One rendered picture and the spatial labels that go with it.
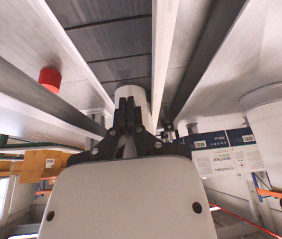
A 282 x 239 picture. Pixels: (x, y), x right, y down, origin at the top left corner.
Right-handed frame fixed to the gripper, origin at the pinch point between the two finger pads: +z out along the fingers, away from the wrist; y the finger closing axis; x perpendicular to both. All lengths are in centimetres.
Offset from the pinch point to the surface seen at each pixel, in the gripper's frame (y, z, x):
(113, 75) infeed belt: -1.8, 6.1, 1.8
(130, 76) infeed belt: 0.4, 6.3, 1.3
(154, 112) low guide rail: 3.5, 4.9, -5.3
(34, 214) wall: -652, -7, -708
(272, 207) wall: 373, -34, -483
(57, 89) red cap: -12.9, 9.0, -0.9
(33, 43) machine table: -12.2, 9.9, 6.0
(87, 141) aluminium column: -16.1, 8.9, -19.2
